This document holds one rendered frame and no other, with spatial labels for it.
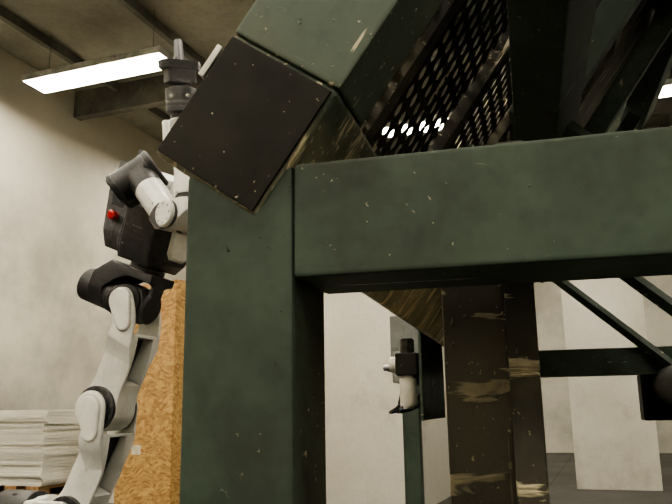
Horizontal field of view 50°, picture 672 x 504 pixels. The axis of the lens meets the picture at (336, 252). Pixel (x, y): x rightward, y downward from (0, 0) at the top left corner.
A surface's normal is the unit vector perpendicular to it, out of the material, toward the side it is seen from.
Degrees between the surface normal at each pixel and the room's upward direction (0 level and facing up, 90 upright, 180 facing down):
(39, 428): 90
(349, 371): 90
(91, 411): 90
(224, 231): 90
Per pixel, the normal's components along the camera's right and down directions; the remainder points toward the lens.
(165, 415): -0.60, -0.16
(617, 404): -0.35, -0.19
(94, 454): -0.28, 0.23
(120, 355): -0.50, 0.20
